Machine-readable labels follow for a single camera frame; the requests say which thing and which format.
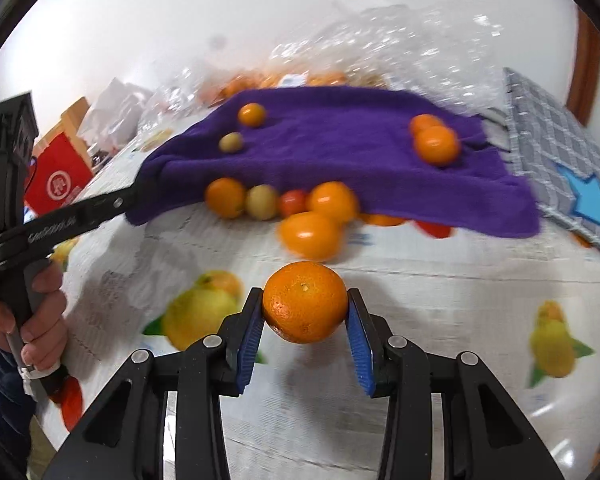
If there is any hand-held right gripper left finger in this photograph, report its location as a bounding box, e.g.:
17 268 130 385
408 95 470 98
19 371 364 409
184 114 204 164
42 287 266 480

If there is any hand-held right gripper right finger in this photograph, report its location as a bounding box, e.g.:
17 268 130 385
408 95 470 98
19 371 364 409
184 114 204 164
346 288 566 480

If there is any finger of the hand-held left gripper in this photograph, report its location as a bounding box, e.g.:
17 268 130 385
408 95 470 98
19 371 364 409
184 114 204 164
80 182 146 228

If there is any round orange mandarin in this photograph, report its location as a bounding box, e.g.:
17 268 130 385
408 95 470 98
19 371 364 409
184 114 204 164
307 181 359 225
410 113 446 136
238 102 267 128
413 125 461 167
205 177 247 219
262 261 349 345

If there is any oval orange mandarin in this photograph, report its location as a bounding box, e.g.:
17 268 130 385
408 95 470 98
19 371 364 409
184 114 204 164
278 211 345 263

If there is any small red tomato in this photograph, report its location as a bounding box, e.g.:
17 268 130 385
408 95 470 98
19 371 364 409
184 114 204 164
279 189 311 218

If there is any purple towel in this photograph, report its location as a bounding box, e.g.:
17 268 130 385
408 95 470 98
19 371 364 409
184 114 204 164
125 86 541 239

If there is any person's left forearm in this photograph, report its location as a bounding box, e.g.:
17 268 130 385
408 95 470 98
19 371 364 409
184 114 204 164
0 332 38 466

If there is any person's left hand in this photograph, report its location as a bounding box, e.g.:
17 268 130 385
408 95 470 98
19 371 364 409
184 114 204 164
0 259 70 377

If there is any red paper bag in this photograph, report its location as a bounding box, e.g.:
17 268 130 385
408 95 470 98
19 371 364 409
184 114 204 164
24 132 95 214

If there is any fruit print tablecloth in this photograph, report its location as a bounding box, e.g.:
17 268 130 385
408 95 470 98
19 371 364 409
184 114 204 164
30 110 600 480

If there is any white plastic bag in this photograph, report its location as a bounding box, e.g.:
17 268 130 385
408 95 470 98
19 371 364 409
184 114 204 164
77 77 154 144

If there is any small clear plastic bag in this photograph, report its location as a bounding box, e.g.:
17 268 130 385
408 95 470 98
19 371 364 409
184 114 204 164
140 67 231 137

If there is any clear bag of oranges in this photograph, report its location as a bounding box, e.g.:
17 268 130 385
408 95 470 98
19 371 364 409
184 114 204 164
220 72 351 100

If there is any clear bag of brown fruit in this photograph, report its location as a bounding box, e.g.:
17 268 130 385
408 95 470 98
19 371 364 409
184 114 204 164
350 72 397 91

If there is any checked cloth bag blue star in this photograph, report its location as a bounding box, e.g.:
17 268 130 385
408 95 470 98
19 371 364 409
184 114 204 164
502 67 600 259

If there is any large crumpled clear plastic bag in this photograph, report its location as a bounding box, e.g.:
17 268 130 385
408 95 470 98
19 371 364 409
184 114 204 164
270 0 506 92

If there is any brown wooden door frame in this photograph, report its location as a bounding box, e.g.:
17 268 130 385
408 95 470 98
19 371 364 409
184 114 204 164
565 7 600 127

